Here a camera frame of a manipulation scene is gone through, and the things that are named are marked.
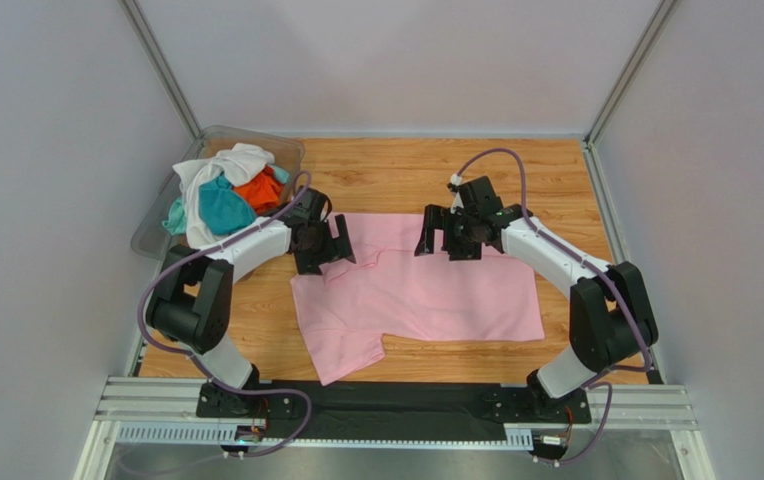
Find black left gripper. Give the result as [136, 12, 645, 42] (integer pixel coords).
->
[295, 213, 357, 274]

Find pink t shirt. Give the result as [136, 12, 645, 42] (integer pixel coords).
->
[291, 213, 545, 385]

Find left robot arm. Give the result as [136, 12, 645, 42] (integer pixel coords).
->
[138, 188, 356, 394]

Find orange t shirt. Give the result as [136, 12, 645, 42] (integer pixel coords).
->
[233, 165, 290, 214]

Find teal t shirt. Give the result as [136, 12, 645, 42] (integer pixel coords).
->
[199, 175, 259, 235]

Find white t shirt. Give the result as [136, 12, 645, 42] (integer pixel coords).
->
[172, 143, 275, 248]

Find clear plastic bin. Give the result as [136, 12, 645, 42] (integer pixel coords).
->
[130, 125, 305, 260]

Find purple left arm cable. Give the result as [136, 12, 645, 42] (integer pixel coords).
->
[136, 170, 314, 461]

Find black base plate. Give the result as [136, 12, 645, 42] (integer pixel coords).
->
[196, 381, 592, 441]

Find aluminium corner post left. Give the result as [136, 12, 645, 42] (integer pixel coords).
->
[118, 0, 202, 139]

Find aluminium corner post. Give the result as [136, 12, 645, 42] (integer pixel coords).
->
[585, 0, 681, 148]
[118, 0, 202, 139]

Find aluminium corner post right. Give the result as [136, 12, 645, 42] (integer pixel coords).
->
[585, 0, 681, 148]

